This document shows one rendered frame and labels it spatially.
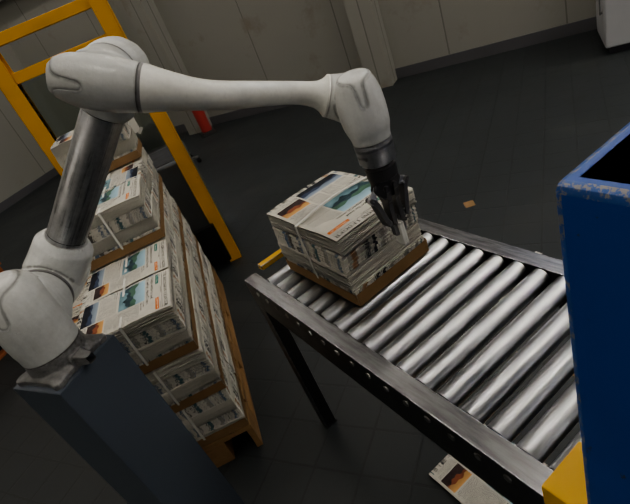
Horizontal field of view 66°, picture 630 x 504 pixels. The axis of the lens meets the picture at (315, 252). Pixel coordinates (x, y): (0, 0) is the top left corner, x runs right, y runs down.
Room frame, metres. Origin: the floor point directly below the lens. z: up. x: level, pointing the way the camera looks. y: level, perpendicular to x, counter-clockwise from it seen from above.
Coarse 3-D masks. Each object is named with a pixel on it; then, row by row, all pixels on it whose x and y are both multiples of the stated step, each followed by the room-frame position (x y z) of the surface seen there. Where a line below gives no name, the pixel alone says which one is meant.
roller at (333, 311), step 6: (426, 234) 1.28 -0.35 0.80; (432, 240) 1.26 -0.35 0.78; (342, 300) 1.13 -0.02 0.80; (348, 300) 1.13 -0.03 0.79; (330, 306) 1.13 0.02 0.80; (336, 306) 1.12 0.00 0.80; (342, 306) 1.11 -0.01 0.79; (348, 306) 1.12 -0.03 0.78; (324, 312) 1.11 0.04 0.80; (330, 312) 1.11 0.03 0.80; (336, 312) 1.10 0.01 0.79; (342, 312) 1.10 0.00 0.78; (324, 318) 1.10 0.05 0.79; (330, 318) 1.09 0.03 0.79; (336, 318) 1.09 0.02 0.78
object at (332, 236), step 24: (360, 192) 1.27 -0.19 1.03; (408, 192) 1.17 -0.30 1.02; (336, 216) 1.19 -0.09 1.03; (360, 216) 1.13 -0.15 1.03; (408, 216) 1.17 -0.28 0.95; (312, 240) 1.19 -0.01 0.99; (336, 240) 1.07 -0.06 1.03; (360, 240) 1.09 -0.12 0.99; (384, 240) 1.13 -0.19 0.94; (336, 264) 1.10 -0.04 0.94; (360, 264) 1.09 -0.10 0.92; (384, 264) 1.12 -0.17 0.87; (360, 288) 1.07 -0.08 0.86
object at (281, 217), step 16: (336, 176) 1.45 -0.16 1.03; (352, 176) 1.40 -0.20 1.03; (304, 192) 1.42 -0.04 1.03; (320, 192) 1.38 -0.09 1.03; (336, 192) 1.34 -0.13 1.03; (288, 208) 1.36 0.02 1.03; (304, 208) 1.32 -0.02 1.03; (272, 224) 1.39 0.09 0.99; (288, 224) 1.28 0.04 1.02; (288, 240) 1.32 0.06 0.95; (288, 256) 1.36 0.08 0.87
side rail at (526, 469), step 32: (256, 288) 1.38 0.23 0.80; (288, 320) 1.22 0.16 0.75; (320, 320) 1.09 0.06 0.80; (320, 352) 1.08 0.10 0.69; (352, 352) 0.92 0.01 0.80; (384, 384) 0.79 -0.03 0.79; (416, 384) 0.74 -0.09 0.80; (416, 416) 0.71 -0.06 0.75; (448, 416) 0.63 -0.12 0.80; (448, 448) 0.63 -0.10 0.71; (480, 448) 0.54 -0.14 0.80; (512, 448) 0.52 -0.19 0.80; (512, 480) 0.48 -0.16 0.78; (544, 480) 0.45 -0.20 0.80
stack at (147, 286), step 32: (128, 256) 2.02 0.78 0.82; (160, 256) 1.87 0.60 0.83; (192, 256) 2.45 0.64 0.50; (96, 288) 1.83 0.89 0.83; (128, 288) 1.71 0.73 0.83; (160, 288) 1.60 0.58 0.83; (192, 288) 1.94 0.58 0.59; (96, 320) 1.57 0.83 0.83; (128, 320) 1.48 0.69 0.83; (160, 320) 1.46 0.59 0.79; (128, 352) 1.45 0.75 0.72; (160, 352) 1.46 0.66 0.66; (192, 352) 1.47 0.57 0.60; (224, 352) 1.82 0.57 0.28; (160, 384) 1.46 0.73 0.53; (192, 384) 1.46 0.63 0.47; (192, 416) 1.46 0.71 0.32; (224, 416) 1.47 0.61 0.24; (224, 448) 1.46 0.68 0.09
